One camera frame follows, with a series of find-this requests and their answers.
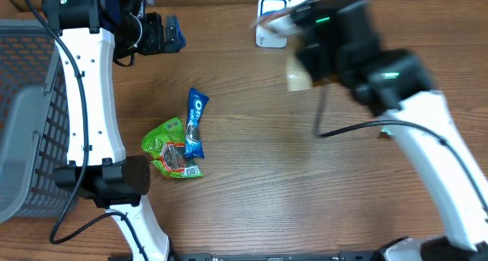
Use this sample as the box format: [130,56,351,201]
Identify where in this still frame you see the green snack bag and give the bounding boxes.
[141,117,203,179]

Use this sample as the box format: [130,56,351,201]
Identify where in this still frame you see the blue Oreo cookie pack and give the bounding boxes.
[185,88,210,159]

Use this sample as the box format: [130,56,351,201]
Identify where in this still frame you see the beige brown snack bag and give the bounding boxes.
[285,41,313,92]

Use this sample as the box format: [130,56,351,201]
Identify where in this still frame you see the mint green wipes pack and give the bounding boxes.
[379,127,393,138]

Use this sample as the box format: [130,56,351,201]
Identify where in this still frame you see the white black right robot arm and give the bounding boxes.
[290,0,487,260]

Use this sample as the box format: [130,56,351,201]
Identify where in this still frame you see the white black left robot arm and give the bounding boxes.
[42,0,185,260]

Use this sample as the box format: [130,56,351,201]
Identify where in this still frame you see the grey plastic basket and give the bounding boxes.
[1,19,71,221]

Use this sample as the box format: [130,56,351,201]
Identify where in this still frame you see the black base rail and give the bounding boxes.
[108,249,386,261]

